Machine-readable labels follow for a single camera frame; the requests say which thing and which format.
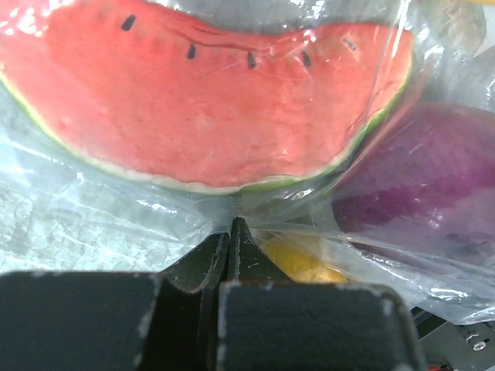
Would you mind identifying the clear zip top bag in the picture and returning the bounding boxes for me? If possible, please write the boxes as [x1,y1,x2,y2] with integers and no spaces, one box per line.
[1,1,494,325]

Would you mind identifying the yellow fake lemon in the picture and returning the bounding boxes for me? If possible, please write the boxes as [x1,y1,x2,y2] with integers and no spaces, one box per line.
[260,237,348,284]

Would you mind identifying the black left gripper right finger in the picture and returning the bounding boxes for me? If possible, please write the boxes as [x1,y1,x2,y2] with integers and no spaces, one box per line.
[216,218,427,370]

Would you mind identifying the fake watermelon slice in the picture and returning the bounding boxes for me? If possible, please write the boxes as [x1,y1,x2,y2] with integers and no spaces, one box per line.
[1,1,415,194]

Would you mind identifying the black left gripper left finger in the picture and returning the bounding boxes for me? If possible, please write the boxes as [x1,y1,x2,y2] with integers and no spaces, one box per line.
[1,233,230,370]

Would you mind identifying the purple fake eggplant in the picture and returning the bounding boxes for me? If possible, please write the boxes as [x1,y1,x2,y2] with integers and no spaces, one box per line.
[332,103,494,266]

